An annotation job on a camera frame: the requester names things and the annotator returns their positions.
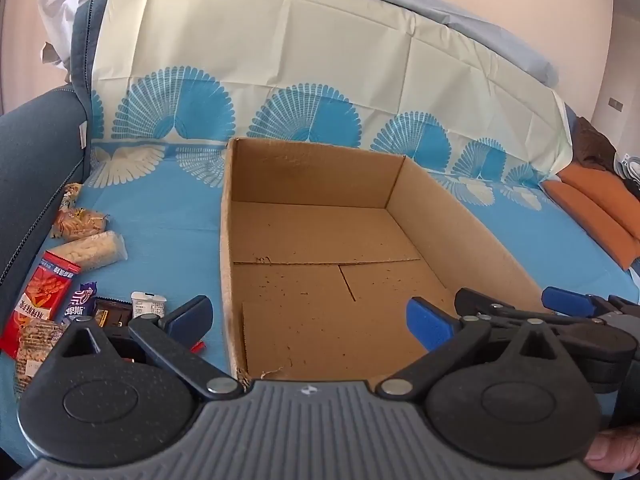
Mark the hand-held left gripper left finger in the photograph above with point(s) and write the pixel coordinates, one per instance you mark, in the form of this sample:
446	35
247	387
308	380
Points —
195	320

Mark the blue sofa armrest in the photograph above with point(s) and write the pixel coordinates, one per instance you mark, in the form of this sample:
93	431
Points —
35	160

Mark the red snack packet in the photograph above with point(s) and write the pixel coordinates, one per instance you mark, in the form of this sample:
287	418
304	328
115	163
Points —
42	295

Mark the orange cushion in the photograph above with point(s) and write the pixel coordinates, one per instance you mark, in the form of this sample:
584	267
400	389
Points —
610	185
585	215

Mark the clear white rice cracker pack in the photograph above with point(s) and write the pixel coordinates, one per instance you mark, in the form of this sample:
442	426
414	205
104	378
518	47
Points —
90	251

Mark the purple candy wrapper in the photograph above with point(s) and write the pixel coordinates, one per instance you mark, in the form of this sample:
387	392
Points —
80	302

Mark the clear bag of round cookies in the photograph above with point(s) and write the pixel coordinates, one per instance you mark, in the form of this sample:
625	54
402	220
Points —
80	224

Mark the brown cloth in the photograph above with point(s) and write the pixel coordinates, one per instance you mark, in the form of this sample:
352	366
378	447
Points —
595	145

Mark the clear peanut brittle pack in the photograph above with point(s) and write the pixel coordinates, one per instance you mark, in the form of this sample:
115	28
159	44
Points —
37	345

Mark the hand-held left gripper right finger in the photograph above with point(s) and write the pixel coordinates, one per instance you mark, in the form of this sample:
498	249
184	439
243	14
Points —
427	322

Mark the pale blue cover sheet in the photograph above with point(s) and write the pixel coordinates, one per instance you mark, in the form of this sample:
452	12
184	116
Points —
500	45

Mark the cardboard box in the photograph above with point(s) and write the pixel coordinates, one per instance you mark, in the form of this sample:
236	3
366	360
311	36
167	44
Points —
300	260

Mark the dark brown snack wrapper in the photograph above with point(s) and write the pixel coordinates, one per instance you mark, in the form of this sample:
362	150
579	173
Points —
112	315

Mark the pale round object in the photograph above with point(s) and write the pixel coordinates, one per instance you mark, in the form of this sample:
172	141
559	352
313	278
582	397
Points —
630	170

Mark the small white packet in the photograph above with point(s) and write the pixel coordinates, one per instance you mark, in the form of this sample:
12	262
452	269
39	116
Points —
147	305

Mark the wall switch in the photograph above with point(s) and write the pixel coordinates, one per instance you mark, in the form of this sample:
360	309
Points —
616	105

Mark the small orange candy packet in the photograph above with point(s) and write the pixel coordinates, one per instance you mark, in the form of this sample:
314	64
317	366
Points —
70	197

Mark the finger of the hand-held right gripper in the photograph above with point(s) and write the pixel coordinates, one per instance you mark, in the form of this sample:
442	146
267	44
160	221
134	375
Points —
567	301
475	301

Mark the person's right hand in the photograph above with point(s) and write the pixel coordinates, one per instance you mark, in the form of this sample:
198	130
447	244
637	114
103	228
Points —
617	450

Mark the orange-red sausage packet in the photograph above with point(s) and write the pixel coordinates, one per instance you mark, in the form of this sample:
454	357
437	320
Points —
198	346

